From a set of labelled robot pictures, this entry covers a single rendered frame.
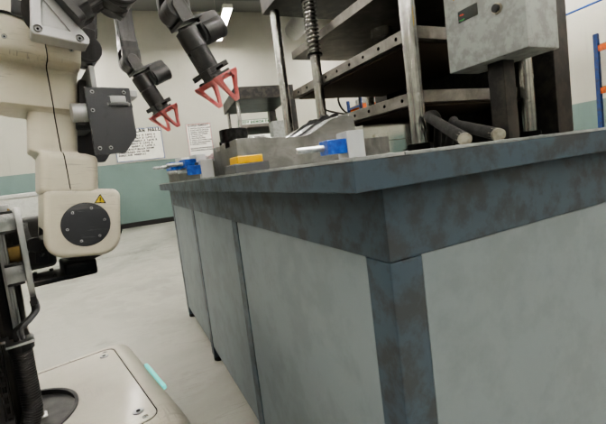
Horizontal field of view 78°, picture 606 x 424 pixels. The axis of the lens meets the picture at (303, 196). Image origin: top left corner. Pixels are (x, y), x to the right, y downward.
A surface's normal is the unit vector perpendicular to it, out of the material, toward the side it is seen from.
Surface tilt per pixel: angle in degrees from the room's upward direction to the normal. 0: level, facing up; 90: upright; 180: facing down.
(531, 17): 90
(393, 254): 90
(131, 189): 90
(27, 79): 90
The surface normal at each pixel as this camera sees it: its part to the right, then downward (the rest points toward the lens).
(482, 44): -0.89, 0.14
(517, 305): 0.44, 0.02
